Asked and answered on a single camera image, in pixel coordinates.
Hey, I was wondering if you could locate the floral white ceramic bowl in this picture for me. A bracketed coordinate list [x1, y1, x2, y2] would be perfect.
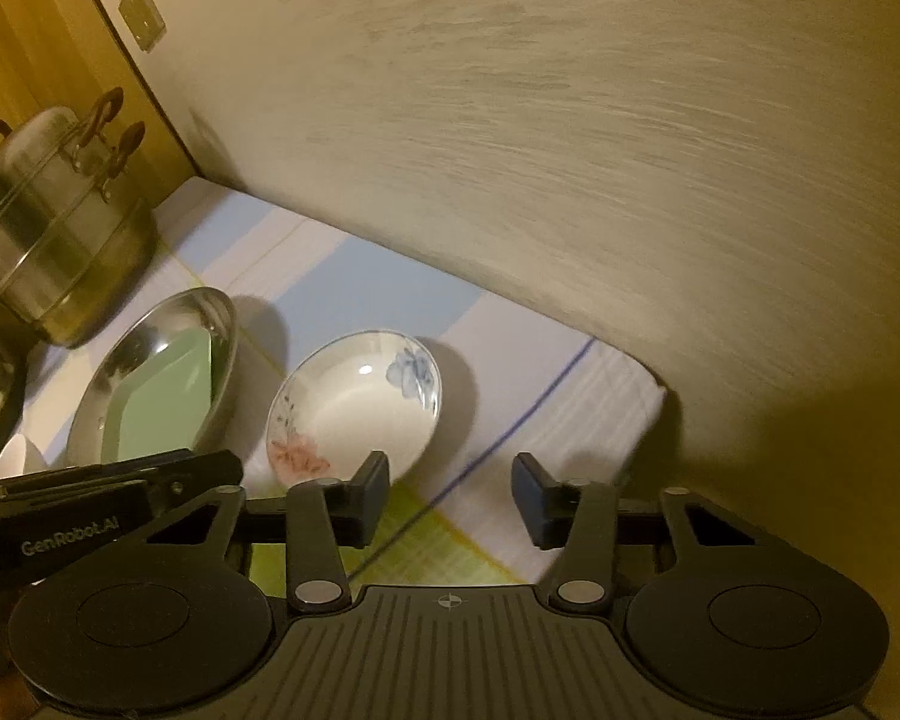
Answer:
[265, 330, 445, 500]

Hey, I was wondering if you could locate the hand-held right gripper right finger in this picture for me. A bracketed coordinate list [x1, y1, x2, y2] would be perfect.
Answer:
[511, 454, 770, 612]

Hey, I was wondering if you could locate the stacked stainless steel steamer pot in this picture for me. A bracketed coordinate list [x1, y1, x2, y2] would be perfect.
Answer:
[0, 86, 162, 350]

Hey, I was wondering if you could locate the plain white bowl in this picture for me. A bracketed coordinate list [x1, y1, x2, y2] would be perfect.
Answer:
[0, 431, 50, 482]

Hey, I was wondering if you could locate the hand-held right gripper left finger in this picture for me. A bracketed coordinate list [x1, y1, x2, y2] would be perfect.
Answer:
[146, 451, 391, 612]

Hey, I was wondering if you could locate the checkered tablecloth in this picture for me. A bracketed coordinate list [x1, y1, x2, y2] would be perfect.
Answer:
[26, 172, 668, 586]

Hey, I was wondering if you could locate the green square plate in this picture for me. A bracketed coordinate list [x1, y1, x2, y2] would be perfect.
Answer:
[116, 330, 215, 462]

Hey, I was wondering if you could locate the beige wall socket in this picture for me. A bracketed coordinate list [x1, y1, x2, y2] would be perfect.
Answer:
[118, 0, 167, 53]

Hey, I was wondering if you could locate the stainless steel plate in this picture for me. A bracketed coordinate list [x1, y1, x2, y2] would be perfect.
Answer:
[66, 286, 239, 470]

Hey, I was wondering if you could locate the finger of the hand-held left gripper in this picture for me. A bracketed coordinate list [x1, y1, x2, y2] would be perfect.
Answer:
[0, 448, 245, 520]

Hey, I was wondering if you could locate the wooden panel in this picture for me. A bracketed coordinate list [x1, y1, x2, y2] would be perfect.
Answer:
[0, 0, 196, 203]

